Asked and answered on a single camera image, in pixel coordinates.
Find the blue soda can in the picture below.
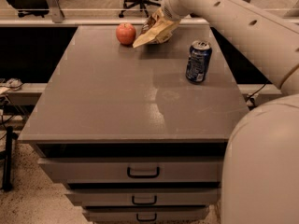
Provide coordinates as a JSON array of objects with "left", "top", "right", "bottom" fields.
[{"left": 185, "top": 40, "right": 212, "bottom": 84}]

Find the bottom drawer with black handle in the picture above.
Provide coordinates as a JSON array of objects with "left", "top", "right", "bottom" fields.
[{"left": 82, "top": 206, "right": 209, "bottom": 222}]

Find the drawer with black handle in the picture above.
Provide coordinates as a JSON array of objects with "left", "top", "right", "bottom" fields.
[
  {"left": 66, "top": 188, "right": 221, "bottom": 207},
  {"left": 38, "top": 157, "right": 222, "bottom": 184},
  {"left": 82, "top": 206, "right": 209, "bottom": 222}
]

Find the black stand at left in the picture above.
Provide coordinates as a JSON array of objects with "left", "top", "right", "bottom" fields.
[{"left": 1, "top": 126, "right": 18, "bottom": 191}]

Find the brown sea salt chip bag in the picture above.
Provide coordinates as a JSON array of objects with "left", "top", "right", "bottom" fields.
[{"left": 133, "top": 8, "right": 180, "bottom": 48}]

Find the top drawer with black handle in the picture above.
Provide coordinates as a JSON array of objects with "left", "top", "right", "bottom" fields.
[{"left": 38, "top": 157, "right": 222, "bottom": 184}]

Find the grey drawer cabinet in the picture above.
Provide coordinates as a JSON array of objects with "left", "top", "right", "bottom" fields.
[{"left": 18, "top": 24, "right": 250, "bottom": 224}]

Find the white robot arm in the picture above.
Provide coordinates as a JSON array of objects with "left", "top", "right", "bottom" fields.
[{"left": 163, "top": 0, "right": 299, "bottom": 224}]

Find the red apple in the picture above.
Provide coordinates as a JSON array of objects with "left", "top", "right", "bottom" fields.
[{"left": 116, "top": 22, "right": 136, "bottom": 45}]

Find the middle drawer with black handle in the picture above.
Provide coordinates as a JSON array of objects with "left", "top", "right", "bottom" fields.
[{"left": 66, "top": 188, "right": 221, "bottom": 207}]

